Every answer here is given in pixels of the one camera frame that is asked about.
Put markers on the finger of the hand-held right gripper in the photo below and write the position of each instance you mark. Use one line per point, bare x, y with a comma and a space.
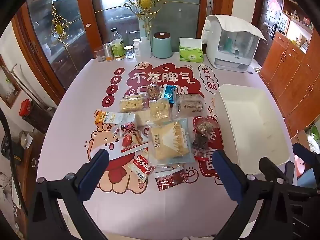
307, 156
275, 167

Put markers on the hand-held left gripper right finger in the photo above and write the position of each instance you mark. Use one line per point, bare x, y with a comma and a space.
230, 177

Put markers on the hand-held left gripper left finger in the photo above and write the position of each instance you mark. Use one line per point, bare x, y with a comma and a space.
92, 173

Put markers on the dark nut bar red packet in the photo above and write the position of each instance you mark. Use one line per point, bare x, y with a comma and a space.
203, 137

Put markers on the red white wafer packet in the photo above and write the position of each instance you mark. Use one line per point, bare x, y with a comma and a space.
141, 167

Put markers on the pink strawberry pastry packet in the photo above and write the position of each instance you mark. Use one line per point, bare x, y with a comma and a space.
130, 137

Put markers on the white plastic storage bin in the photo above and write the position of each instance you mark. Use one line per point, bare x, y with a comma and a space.
245, 120

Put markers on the orange white snack packet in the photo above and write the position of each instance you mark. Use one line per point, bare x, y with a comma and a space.
107, 117

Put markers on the dark red snack packet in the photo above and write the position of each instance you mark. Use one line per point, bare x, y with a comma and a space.
171, 180

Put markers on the large mountain print cake packet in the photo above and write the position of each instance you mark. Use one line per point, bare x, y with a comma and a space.
170, 142

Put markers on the beige paper snack packet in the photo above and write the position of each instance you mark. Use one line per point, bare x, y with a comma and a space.
143, 118

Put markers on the clear yellow cracker packet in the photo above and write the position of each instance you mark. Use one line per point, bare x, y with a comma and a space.
131, 103
160, 111

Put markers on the clear brown cake packet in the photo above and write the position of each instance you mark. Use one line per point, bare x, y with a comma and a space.
191, 105

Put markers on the brown nut bar packet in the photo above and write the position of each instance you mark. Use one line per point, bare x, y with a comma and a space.
153, 91

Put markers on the blue snack packet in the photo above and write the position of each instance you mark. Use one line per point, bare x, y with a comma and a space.
168, 93

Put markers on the pink plastic bucket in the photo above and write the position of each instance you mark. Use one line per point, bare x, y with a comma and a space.
303, 166

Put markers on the cardboard box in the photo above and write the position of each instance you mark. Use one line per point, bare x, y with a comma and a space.
300, 138

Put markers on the pink printed tablecloth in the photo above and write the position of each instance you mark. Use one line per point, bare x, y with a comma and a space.
160, 215

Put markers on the orange wooden cabinet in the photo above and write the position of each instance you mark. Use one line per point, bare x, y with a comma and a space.
287, 75

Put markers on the red plastic container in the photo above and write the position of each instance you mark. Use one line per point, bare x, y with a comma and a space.
25, 108

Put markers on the clear drinking glass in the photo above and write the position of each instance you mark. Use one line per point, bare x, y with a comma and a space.
100, 55

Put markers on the metal drink can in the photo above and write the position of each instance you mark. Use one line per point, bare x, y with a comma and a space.
108, 52

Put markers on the white countertop sterilizer cabinet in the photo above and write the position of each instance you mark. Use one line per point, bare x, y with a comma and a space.
225, 55

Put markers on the small glass jar white lid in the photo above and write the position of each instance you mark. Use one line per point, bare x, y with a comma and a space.
129, 52

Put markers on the green tissue box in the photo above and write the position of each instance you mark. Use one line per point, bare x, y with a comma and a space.
191, 55

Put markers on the green label glass bottle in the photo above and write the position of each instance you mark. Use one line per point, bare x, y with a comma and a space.
118, 47

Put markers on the white pill bottle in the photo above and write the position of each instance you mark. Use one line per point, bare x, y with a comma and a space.
137, 47

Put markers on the white plastic bottle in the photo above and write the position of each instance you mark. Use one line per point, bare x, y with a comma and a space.
145, 46

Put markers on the dark brown wooden door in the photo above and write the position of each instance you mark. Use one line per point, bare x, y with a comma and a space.
266, 17

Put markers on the teal canister brown lid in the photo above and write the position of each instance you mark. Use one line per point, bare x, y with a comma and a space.
162, 46

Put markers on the glass door gold ornament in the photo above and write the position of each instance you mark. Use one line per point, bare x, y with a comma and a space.
117, 5
45, 30

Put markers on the wooden picture frame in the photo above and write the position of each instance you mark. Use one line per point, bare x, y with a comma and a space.
10, 90

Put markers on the wall shelf with trinkets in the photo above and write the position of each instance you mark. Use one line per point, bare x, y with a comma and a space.
298, 20

